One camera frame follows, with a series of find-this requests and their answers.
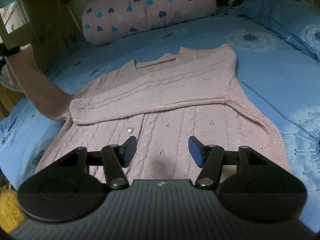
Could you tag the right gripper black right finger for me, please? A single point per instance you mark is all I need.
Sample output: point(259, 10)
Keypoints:
point(215, 162)

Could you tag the pink cable-knit sweater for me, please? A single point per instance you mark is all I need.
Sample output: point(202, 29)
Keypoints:
point(162, 103)

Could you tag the pink heart-print rolled quilt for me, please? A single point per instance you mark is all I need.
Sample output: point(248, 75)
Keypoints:
point(104, 21)

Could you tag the wooden drawer cabinet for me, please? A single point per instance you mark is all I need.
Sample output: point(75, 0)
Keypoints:
point(15, 27)

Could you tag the blue dandelion pillow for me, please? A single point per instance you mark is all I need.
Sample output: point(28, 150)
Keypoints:
point(295, 21)

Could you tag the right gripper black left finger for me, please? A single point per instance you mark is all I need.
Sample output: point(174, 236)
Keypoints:
point(114, 158)

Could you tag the blue dandelion bed sheet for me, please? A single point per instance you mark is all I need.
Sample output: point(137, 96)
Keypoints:
point(280, 80)

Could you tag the yellow fuzzy mat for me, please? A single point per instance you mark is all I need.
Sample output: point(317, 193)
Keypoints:
point(11, 215)

